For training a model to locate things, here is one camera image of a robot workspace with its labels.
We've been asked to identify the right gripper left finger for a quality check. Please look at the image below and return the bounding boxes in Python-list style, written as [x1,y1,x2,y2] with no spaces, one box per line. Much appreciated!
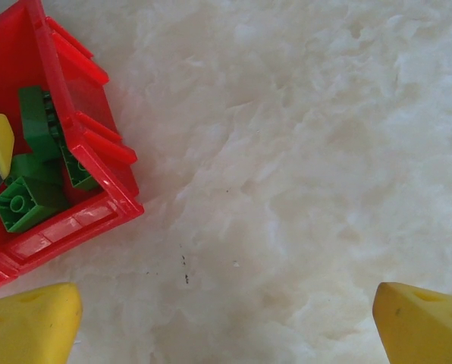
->
[0,282,83,364]

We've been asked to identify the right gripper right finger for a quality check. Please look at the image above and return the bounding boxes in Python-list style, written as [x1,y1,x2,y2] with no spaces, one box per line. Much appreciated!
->
[373,282,452,364]

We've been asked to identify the small green lego brick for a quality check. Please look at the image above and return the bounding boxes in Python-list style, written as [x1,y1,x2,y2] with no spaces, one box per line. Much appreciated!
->
[11,153,64,187]
[0,174,71,234]

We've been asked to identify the long green lego brick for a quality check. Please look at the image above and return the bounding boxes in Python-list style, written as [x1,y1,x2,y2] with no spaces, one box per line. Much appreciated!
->
[43,90,100,190]
[18,86,62,162]

